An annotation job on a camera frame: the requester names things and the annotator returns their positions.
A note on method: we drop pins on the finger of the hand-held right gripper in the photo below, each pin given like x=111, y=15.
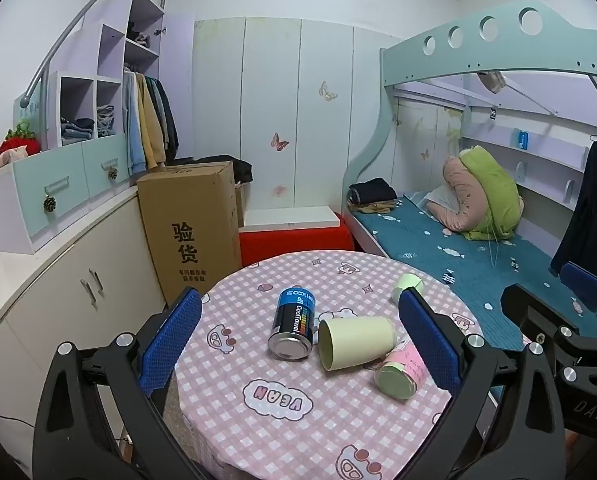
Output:
x=520, y=305
x=585, y=281

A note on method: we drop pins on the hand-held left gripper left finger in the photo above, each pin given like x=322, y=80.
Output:
x=173, y=342

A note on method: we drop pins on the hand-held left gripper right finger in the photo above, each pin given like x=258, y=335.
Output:
x=428, y=342

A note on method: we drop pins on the cream paper cup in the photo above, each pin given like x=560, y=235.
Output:
x=356, y=342

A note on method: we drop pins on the small pale green cup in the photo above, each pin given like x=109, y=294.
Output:
x=409, y=285

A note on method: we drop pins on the pink can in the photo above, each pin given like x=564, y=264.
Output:
x=403, y=370

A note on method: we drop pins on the dark hanging garment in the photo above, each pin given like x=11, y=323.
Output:
x=590, y=200

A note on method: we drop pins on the round table pink checked cloth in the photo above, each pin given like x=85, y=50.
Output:
x=258, y=355

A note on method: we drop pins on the teal printed bed sheet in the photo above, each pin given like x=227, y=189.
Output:
x=428, y=245

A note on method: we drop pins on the green and pink duvet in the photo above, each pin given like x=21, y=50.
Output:
x=493, y=195

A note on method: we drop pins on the tall cardboard box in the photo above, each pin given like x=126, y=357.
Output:
x=193, y=230

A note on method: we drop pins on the blue battery-print can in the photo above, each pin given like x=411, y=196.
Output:
x=294, y=322

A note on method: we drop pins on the white low cabinet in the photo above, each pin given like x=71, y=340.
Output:
x=53, y=290

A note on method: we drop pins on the white pillow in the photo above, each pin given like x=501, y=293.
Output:
x=441, y=200

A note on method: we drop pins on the folded tan clothes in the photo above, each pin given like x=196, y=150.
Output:
x=378, y=206

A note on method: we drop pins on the red storage box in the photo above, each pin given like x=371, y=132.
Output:
x=293, y=245

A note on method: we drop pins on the folded dark clothes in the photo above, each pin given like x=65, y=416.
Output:
x=372, y=191

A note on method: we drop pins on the white board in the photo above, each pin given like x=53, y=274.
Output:
x=291, y=217

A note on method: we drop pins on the black bag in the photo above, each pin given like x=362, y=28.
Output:
x=241, y=170

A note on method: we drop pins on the teal drawer unit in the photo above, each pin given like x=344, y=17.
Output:
x=33, y=190

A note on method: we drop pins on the light blue hanging shirt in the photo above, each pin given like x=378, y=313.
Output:
x=133, y=130

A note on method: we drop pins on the yellow hanging coat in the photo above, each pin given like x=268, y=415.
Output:
x=151, y=125

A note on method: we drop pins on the grey cloth bundle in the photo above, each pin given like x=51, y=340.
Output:
x=492, y=81

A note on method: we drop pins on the dark hanging jackets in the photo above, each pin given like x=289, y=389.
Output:
x=167, y=120

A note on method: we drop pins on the pink butterfly sticker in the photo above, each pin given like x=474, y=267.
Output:
x=279, y=141

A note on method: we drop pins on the folded grey clothes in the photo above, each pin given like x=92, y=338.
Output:
x=106, y=120

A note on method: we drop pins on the folded dark jeans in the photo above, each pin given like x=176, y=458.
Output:
x=77, y=127

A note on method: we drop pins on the red strawberry plush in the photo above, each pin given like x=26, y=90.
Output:
x=16, y=147

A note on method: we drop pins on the white wardrobe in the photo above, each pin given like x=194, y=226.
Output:
x=298, y=110

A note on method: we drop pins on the pale butterfly sticker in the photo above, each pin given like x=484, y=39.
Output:
x=328, y=91

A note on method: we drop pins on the purple open shelf unit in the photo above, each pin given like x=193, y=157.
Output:
x=111, y=45

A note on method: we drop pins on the clothes on shelf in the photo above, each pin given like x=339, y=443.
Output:
x=138, y=35

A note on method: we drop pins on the grey metal handrail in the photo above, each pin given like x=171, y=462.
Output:
x=61, y=42

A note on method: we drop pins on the teal bunk bed frame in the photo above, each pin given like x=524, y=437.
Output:
x=483, y=45

